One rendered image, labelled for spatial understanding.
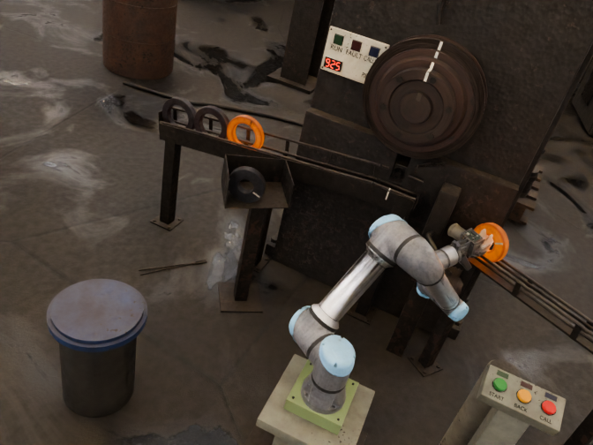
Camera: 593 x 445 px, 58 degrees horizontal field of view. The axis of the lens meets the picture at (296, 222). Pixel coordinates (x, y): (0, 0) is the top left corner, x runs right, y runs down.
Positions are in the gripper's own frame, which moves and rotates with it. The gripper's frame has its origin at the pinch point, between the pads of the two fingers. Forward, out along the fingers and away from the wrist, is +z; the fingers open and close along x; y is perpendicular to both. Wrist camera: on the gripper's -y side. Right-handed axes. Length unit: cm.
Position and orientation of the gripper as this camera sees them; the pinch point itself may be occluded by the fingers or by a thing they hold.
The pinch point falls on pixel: (491, 238)
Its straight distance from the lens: 221.3
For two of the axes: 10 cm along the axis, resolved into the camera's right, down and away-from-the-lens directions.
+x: -4.9, -5.8, 6.5
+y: -0.2, -7.4, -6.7
